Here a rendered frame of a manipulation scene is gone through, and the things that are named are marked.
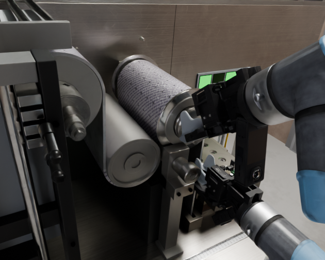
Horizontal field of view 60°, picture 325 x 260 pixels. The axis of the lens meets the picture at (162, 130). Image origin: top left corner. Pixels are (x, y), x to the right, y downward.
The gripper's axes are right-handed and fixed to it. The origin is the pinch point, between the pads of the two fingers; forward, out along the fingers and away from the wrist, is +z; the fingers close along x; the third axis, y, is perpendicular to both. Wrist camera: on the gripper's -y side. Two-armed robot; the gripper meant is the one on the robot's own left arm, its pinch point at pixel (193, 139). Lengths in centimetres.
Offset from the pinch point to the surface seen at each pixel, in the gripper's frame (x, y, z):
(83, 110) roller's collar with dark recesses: 21.8, 7.7, -7.8
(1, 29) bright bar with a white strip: 30.0, 17.7, -12.9
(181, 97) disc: 1.3, 8.4, -2.1
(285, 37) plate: -69, 31, 22
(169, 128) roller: 3.6, 3.4, 1.7
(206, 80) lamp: -31.3, 20.2, 30.5
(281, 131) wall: -215, -9, 164
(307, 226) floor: -136, -77, 100
